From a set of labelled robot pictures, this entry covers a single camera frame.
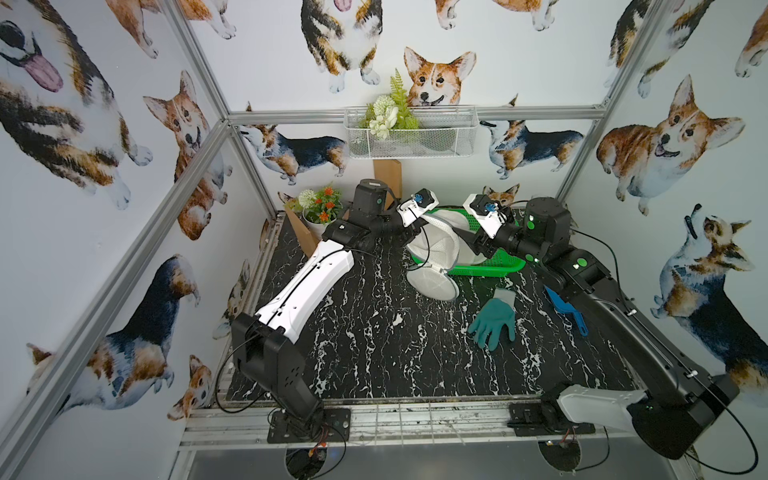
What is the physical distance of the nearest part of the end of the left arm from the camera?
0.67m

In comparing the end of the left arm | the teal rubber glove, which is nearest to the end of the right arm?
the end of the left arm

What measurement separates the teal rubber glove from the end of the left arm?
0.41 meters

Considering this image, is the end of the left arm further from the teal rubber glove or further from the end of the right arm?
the teal rubber glove

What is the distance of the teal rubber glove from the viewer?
0.89 metres
